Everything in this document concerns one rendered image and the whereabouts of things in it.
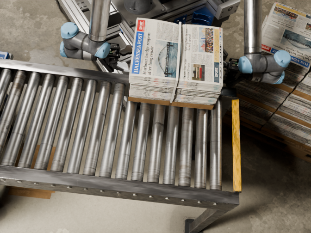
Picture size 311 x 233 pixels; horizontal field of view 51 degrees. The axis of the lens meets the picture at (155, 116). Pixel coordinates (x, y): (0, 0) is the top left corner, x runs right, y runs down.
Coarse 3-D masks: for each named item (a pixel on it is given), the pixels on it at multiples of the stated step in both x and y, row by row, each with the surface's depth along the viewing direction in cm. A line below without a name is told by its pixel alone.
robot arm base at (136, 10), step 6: (126, 0) 166; (132, 0) 163; (138, 0) 162; (144, 0) 163; (150, 0) 169; (126, 6) 167; (132, 6) 165; (138, 6) 164; (144, 6) 165; (150, 6) 168; (132, 12) 167; (138, 12) 167; (144, 12) 168
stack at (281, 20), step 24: (264, 24) 173; (288, 24) 173; (264, 48) 164; (288, 48) 165; (288, 72) 168; (264, 96) 191; (288, 96) 185; (240, 120) 225; (264, 120) 211; (288, 120) 200; (288, 144) 221
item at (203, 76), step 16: (192, 32) 136; (208, 32) 137; (192, 48) 133; (208, 48) 133; (192, 64) 130; (208, 64) 130; (192, 80) 127; (208, 80) 127; (192, 96) 138; (208, 96) 136
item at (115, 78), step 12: (0, 60) 150; (12, 60) 151; (0, 72) 152; (36, 72) 149; (48, 72) 150; (60, 72) 150; (72, 72) 151; (84, 72) 151; (96, 72) 152; (108, 72) 152; (84, 84) 155; (228, 96) 152; (228, 108) 162
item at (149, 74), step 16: (144, 32) 134; (160, 32) 135; (144, 48) 131; (160, 48) 132; (144, 64) 128; (160, 64) 129; (144, 80) 128; (160, 80) 127; (144, 96) 141; (160, 96) 140
